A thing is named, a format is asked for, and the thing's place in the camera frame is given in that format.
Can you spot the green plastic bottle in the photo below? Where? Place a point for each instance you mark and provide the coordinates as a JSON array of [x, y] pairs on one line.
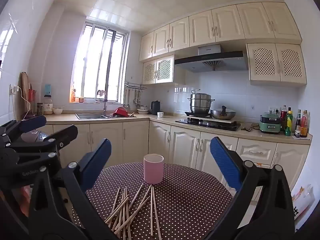
[[289, 123]]

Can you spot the grey dish rag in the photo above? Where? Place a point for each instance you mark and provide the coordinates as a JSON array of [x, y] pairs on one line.
[[100, 93]]

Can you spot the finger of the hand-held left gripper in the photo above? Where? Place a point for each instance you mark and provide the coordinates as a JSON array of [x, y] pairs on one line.
[[62, 133], [32, 123]]

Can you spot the metal kitchen faucet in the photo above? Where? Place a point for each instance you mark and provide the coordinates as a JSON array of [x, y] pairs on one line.
[[105, 105]]

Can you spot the large white lid jar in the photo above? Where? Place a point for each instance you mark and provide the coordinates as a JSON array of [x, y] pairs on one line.
[[48, 106]]

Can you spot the dark cola bottle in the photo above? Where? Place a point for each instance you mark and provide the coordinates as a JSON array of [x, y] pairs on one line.
[[283, 117]]

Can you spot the white bowl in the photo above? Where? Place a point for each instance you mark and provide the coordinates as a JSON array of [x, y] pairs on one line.
[[58, 111]]

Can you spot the stainless steel sink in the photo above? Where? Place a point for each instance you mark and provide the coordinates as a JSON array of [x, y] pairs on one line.
[[90, 115]]

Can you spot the pink cup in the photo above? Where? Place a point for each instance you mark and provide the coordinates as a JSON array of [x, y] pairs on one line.
[[153, 172]]

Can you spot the dark electric kettle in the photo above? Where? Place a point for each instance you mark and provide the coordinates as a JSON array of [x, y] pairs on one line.
[[155, 108]]

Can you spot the round polka dot table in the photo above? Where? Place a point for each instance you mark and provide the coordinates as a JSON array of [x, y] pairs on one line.
[[190, 205]]

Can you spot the black range hood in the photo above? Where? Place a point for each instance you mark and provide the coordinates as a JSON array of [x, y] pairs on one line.
[[212, 62]]

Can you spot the orange label bottle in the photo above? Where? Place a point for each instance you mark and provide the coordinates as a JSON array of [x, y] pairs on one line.
[[73, 95]]

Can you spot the wooden cutting board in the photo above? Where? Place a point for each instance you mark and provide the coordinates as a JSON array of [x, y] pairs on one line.
[[24, 92]]

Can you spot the small dark jar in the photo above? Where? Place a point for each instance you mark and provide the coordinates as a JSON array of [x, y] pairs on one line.
[[40, 109]]

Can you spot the stainless steel steamer pot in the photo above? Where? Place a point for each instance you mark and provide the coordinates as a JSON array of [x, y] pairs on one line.
[[200, 103]]

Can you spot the white double wall socket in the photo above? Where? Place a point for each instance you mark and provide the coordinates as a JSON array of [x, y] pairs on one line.
[[273, 110]]

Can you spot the hanging metal kitchen utensils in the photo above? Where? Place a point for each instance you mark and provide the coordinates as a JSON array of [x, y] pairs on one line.
[[126, 100]]

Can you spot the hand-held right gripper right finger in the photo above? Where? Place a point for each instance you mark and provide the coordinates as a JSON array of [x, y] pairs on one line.
[[225, 162]]

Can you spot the green electric multi cooker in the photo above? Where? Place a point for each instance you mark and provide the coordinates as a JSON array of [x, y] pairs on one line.
[[270, 125]]

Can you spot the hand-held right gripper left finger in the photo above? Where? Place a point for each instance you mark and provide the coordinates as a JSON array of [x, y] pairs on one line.
[[97, 162]]

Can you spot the white printed plastic bag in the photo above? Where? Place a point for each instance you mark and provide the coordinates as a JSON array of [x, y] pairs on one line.
[[301, 202]]

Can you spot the metal wok with lid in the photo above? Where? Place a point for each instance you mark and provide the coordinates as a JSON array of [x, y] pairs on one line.
[[222, 114]]

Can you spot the red sauce bottle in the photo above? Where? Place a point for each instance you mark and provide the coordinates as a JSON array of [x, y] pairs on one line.
[[304, 126]]

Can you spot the pile of wooden chopsticks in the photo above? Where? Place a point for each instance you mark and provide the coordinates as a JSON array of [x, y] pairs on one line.
[[122, 211]]

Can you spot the stack of white bowls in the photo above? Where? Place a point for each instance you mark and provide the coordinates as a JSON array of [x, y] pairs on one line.
[[143, 110]]

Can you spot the silver rice cooker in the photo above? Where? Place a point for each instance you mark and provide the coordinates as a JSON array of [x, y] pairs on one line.
[[37, 136]]

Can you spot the red pot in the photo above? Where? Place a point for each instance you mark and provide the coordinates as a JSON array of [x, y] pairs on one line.
[[121, 111]]

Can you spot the black gas stove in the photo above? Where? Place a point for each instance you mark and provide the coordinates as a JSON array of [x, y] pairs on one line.
[[207, 124]]

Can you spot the light blue box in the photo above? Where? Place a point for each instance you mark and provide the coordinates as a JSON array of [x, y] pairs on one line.
[[48, 90]]

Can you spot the cream lattice door wall cabinet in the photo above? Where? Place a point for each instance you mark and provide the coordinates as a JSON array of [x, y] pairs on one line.
[[157, 70], [275, 65]]

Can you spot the small white cup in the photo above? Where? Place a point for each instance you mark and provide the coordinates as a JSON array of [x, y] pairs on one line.
[[160, 114]]

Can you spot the dark sauce bottle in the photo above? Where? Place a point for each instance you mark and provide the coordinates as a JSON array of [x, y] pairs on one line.
[[298, 125]]

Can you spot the row of cream wall cabinets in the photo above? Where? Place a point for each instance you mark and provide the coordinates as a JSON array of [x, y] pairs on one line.
[[200, 27]]

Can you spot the white wall charger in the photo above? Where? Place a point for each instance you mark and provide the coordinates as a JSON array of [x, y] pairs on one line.
[[15, 90]]

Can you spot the barred kitchen window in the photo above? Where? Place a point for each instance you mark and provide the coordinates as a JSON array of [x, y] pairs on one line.
[[100, 62]]

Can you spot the metal wall utensil rail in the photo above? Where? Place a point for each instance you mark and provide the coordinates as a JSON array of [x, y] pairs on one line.
[[135, 86]]

